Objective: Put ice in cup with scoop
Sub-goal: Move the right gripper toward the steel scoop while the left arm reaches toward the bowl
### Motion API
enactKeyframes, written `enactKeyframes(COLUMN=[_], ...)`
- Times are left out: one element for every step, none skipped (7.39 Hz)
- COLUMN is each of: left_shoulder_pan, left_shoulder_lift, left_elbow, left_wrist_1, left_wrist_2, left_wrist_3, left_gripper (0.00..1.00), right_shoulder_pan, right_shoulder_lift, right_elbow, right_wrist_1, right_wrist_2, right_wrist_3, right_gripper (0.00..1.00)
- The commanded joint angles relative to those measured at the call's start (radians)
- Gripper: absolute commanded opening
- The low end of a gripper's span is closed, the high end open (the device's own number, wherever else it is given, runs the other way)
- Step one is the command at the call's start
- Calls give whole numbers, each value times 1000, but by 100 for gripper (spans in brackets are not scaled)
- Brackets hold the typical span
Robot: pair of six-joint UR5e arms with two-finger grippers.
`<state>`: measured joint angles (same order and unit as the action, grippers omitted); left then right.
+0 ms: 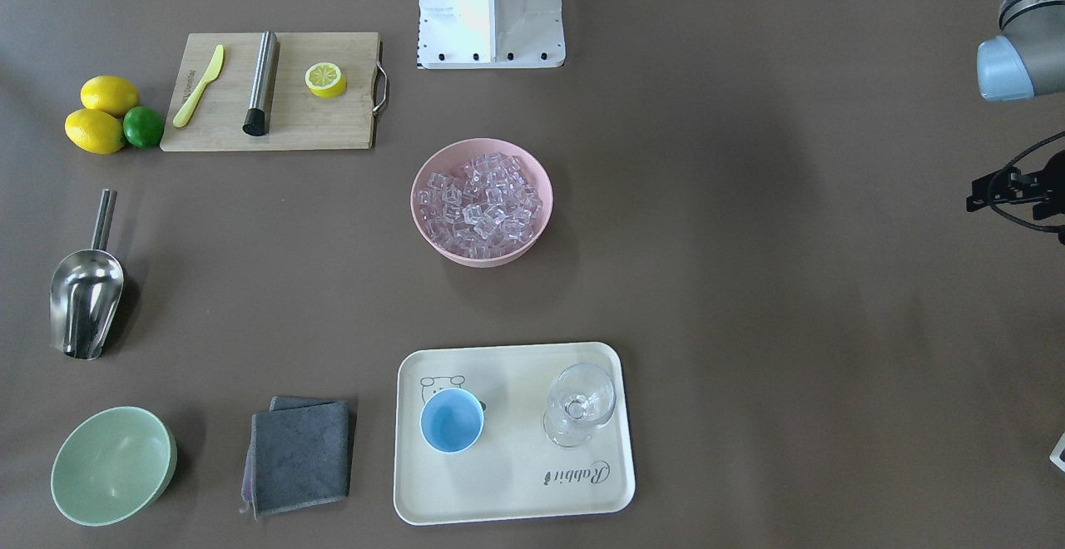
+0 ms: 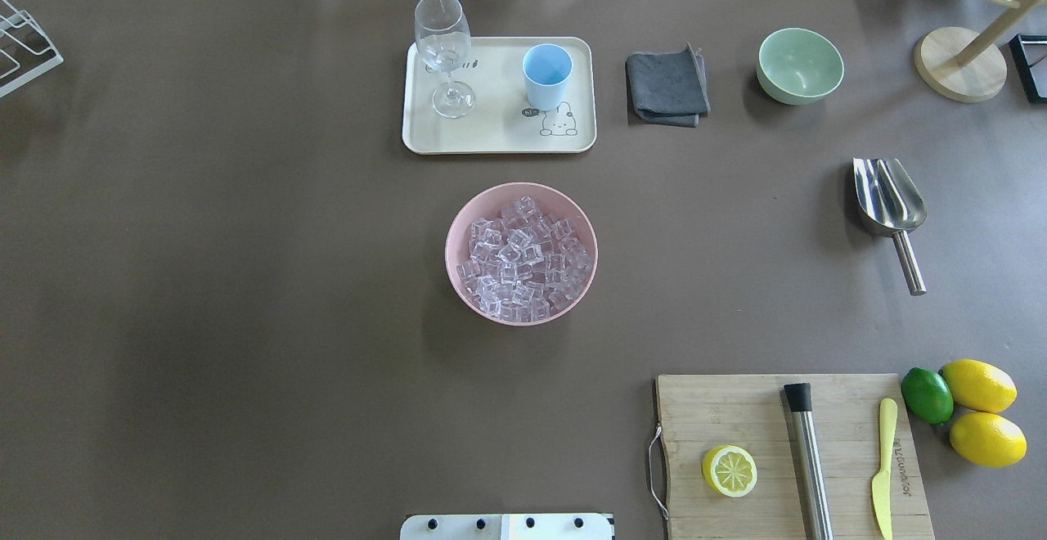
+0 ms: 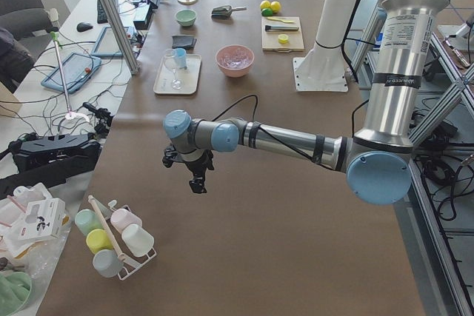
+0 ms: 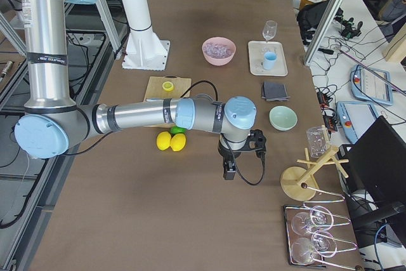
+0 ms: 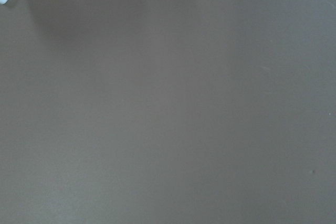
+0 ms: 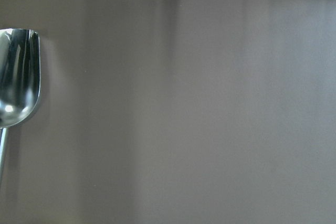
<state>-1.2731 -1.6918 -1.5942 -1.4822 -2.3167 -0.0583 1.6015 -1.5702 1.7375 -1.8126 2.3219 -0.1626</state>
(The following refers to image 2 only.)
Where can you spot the steel ice scoop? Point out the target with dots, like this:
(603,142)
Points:
(892,207)

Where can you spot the clear ice cubes pile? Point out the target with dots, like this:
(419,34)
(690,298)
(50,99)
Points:
(523,258)

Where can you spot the light blue cup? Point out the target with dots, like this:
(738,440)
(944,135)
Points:
(547,68)

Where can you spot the wooden cup tree stand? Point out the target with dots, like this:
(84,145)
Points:
(965,65)

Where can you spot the pink bowl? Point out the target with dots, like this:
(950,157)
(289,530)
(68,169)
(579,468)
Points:
(521,254)

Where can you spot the cream rabbit tray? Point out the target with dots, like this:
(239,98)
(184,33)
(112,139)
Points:
(502,122)

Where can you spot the grey folded cloth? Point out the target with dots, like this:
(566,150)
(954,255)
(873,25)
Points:
(669,89)

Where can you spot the clear wine glass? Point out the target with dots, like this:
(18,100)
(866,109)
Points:
(443,43)

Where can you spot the bamboo cutting board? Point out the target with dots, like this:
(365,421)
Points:
(700,412)

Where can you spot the steel muddler black tip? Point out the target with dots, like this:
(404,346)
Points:
(814,491)

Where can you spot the green bowl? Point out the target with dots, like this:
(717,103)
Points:
(798,66)

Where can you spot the green lime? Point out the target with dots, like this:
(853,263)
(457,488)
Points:
(927,396)

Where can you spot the yellow plastic knife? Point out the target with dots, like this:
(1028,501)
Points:
(881,483)

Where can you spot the yellow lemon upper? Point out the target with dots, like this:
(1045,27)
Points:
(979,385)

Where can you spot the yellow lemon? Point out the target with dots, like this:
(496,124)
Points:
(979,385)
(988,439)

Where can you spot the yellow lemon lower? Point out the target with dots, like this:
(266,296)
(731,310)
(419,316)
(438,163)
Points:
(988,439)

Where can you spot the black glass rack tray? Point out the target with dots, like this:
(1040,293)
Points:
(1029,53)

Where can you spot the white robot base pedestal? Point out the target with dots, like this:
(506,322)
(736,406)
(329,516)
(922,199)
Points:
(584,525)

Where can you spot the white wire cup rack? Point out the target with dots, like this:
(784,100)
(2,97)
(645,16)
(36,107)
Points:
(27,51)

